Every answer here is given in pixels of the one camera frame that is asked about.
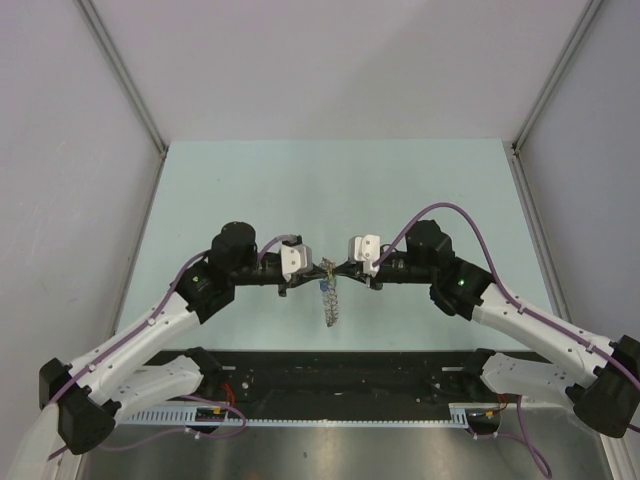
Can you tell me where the large metal key organizer ring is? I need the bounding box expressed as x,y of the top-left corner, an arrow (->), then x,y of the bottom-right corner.
317,256 -> 342,329

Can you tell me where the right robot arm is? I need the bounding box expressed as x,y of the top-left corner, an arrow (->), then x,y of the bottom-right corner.
335,220 -> 639,438

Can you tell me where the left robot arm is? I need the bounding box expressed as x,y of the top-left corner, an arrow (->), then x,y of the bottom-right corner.
38,222 -> 326,454

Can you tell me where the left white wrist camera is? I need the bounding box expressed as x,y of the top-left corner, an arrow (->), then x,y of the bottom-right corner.
280,235 -> 313,281

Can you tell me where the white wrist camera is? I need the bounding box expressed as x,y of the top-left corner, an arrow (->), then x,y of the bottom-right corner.
348,234 -> 381,277
280,235 -> 313,281

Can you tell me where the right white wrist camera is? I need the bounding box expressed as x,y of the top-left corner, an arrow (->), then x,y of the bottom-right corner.
348,234 -> 381,277

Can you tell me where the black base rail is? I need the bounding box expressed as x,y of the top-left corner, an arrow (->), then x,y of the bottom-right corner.
196,350 -> 502,423

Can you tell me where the white cable duct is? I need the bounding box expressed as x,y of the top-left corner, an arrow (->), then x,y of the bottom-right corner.
122,403 -> 469,429

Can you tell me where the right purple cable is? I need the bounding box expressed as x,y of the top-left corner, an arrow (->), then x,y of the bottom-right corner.
372,202 -> 640,476

